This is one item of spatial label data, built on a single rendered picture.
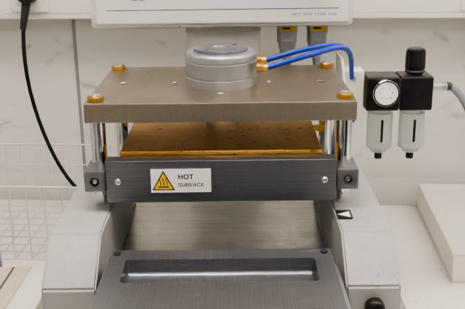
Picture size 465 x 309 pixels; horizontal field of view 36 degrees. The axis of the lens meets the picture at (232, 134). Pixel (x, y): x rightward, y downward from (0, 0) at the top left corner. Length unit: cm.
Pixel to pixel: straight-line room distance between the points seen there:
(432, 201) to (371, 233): 64
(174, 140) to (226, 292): 22
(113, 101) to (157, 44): 64
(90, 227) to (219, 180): 13
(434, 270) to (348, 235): 51
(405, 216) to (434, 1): 39
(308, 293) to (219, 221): 31
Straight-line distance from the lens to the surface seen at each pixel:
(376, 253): 68
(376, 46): 133
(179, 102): 70
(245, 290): 59
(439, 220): 124
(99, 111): 71
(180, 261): 64
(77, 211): 74
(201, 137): 76
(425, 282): 114
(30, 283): 96
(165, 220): 88
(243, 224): 86
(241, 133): 77
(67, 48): 139
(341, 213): 72
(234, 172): 70
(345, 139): 72
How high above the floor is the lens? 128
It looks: 17 degrees down
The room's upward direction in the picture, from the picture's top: 1 degrees counter-clockwise
